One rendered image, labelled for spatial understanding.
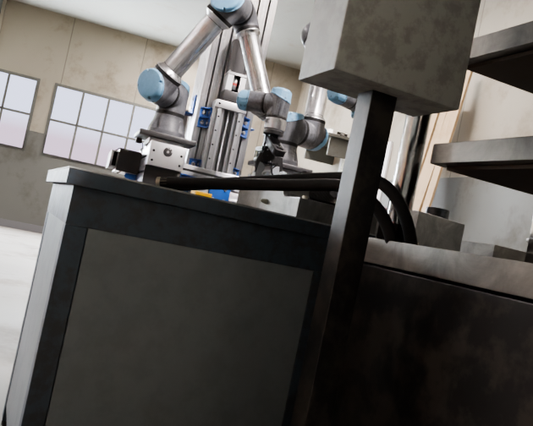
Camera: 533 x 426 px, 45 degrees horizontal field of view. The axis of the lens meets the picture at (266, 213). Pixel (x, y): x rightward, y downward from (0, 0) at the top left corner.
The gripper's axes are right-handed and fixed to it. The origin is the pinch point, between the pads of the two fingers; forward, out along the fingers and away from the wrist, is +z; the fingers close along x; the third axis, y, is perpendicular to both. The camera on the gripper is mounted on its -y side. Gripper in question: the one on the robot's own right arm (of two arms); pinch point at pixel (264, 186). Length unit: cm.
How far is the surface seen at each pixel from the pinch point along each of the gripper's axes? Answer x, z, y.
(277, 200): 8.2, 5.8, -33.3
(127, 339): 49, 47, -59
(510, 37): -9, -36, -99
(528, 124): -281, -111, 182
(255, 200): 8.2, 6.4, -15.7
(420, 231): -38, 5, -41
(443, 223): -49, 1, -38
